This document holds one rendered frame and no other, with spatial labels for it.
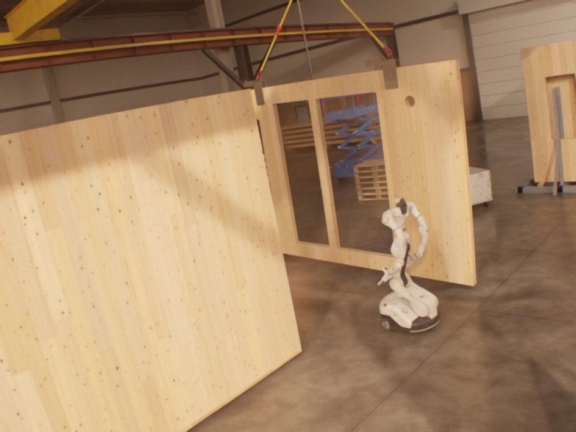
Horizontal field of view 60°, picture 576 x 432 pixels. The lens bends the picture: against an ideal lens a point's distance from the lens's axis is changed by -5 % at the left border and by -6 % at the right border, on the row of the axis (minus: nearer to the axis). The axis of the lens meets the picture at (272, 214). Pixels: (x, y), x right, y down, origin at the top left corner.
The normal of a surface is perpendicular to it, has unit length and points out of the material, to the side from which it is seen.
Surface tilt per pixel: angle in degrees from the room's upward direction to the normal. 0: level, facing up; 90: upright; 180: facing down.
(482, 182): 90
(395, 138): 90
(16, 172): 90
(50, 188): 90
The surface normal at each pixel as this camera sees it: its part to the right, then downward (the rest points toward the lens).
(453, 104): -0.72, 0.28
